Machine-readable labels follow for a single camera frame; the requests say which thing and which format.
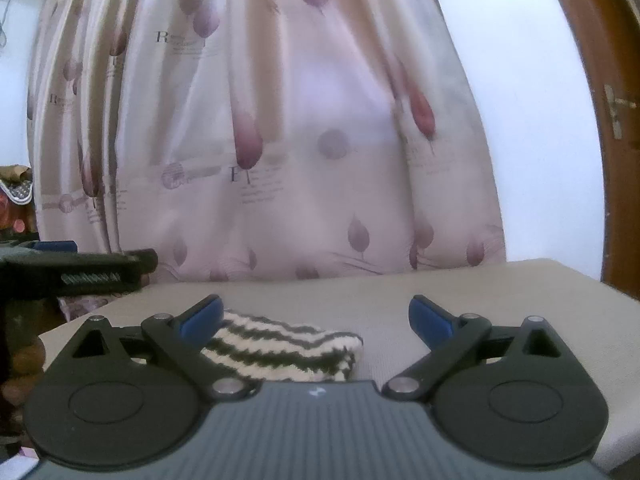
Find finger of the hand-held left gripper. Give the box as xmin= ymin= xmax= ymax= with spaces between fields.
xmin=20 ymin=240 xmax=79 ymax=257
xmin=0 ymin=248 xmax=159 ymax=295

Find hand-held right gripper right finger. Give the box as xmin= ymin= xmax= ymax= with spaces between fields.
xmin=382 ymin=295 xmax=564 ymax=402

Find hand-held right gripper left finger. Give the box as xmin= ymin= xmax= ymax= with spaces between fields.
xmin=70 ymin=294 xmax=252 ymax=401

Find black and white striped sweater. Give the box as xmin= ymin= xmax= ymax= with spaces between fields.
xmin=197 ymin=310 xmax=365 ymax=384

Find patterned cloth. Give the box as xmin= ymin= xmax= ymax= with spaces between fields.
xmin=0 ymin=162 xmax=36 ymax=208

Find brown wooden furniture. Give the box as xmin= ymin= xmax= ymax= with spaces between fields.
xmin=0 ymin=295 xmax=68 ymax=413

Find pink leaf print curtain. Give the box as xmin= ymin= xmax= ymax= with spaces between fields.
xmin=25 ymin=0 xmax=507 ymax=285

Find brown wooden door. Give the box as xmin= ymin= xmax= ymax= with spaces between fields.
xmin=537 ymin=0 xmax=640 ymax=306

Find metal door handle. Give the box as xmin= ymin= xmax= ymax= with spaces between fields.
xmin=603 ymin=84 xmax=635 ymax=140

